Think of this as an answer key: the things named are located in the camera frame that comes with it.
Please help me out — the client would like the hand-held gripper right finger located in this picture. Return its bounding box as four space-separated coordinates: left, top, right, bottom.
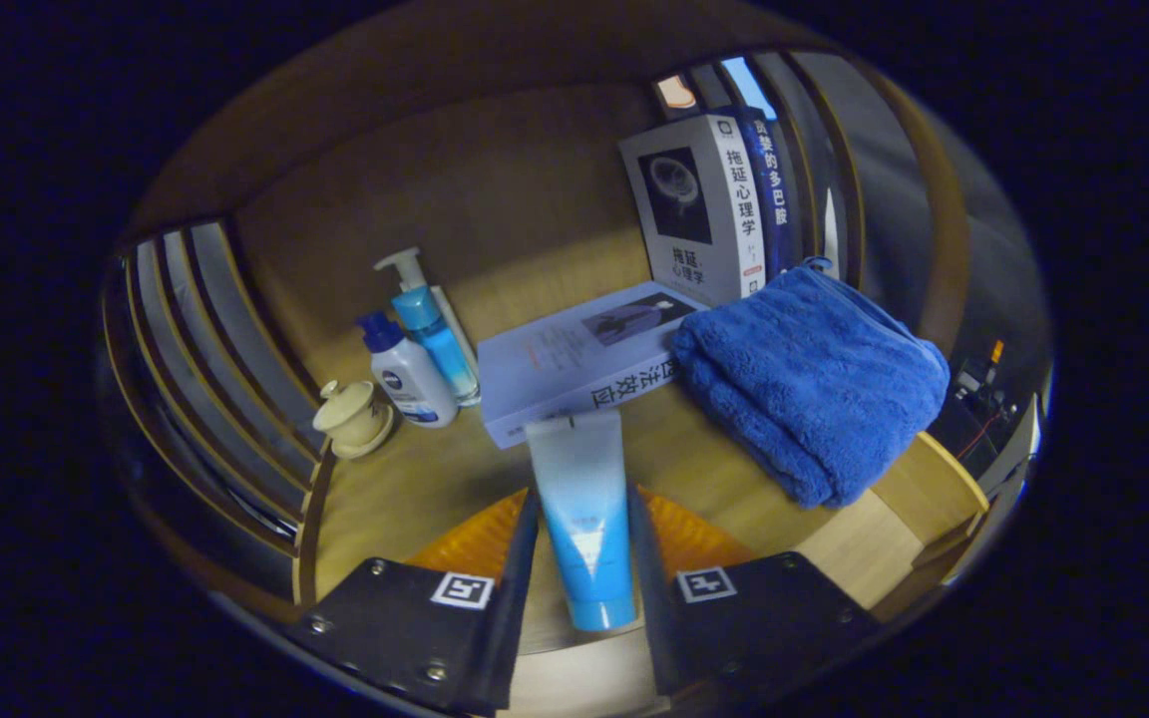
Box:
627 486 880 699

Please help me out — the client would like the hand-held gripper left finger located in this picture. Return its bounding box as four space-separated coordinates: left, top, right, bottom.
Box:
285 487 542 717

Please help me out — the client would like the blue and white tube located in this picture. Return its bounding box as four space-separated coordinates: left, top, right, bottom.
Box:
523 409 639 632

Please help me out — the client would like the wooden drawer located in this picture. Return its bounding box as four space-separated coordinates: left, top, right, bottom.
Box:
500 431 991 717

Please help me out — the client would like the wooden countertop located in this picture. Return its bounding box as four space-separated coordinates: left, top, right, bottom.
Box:
265 254 840 654

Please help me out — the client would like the wooden cabinet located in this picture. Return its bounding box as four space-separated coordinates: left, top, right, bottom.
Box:
101 0 974 639

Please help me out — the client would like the white flat book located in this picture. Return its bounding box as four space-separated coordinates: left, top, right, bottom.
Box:
477 281 710 450

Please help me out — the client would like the cream lidded teacup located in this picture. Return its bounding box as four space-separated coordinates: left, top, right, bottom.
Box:
312 379 396 460

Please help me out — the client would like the white bottle with blue cap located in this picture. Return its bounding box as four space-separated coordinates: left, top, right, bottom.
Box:
355 311 459 429

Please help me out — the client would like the blue folded towel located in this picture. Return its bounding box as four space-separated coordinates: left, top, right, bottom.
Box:
669 257 952 510

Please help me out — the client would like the blue pump bottle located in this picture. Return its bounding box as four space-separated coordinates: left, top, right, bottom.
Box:
374 247 482 407

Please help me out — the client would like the grey upright book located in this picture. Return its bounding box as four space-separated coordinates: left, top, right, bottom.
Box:
618 113 768 308

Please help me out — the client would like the black and orange device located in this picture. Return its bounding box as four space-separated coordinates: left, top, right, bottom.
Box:
954 339 1019 425

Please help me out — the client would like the dark blue upright book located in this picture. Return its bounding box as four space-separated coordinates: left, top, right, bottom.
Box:
714 105 795 278

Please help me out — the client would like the black backdrop cloth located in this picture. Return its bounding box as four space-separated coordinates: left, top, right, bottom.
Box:
126 50 1052 520

